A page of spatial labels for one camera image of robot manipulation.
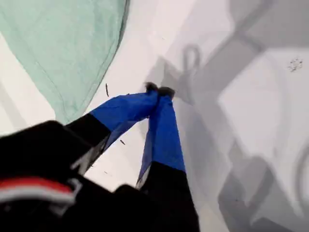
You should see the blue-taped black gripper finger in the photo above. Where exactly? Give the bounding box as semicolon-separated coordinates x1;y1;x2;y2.
135;86;201;232
65;82;159;175

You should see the red and white wire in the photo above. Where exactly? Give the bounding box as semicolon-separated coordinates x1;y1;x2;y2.
0;177;76;206

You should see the pale green T-shirt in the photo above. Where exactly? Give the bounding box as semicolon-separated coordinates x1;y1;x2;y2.
0;0;131;125

